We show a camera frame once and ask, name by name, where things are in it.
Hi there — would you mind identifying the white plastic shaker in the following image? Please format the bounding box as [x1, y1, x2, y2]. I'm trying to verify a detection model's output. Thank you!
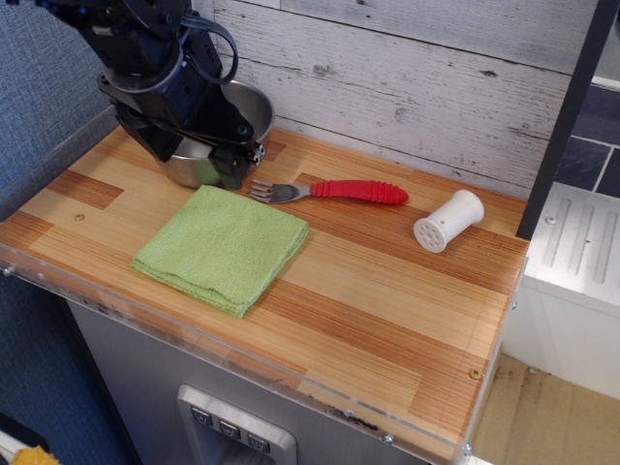
[414, 190, 484, 254]

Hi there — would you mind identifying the stainless steel bowl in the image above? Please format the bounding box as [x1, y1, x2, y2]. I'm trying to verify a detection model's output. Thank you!
[156, 80, 275, 190]

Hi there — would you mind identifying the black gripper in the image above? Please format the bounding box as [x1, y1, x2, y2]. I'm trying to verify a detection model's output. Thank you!
[96, 28, 265, 190]

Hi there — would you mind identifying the yellow object bottom left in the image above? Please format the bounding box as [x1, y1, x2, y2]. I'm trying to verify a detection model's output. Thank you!
[11, 447, 60, 465]

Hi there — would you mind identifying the white toy sink unit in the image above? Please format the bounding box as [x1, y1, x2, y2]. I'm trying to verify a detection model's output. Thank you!
[503, 183, 619, 398]

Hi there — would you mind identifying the silver toy fridge cabinet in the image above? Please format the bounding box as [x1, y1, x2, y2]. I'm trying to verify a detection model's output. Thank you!
[70, 301, 467, 464]

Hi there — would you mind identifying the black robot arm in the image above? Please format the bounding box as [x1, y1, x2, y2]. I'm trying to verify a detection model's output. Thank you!
[37, 1, 264, 190]

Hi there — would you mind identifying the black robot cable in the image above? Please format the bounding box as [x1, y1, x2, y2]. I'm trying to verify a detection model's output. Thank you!
[181, 12, 240, 86]

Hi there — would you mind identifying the black vertical frame post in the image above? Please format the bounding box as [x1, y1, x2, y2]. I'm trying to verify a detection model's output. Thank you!
[516, 0, 619, 239]

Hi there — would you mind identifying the green folded napkin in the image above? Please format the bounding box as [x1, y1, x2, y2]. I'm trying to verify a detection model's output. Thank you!
[131, 186, 309, 318]

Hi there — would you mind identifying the red handled metal fork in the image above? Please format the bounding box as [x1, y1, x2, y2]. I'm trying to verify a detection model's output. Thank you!
[249, 179, 409, 205]

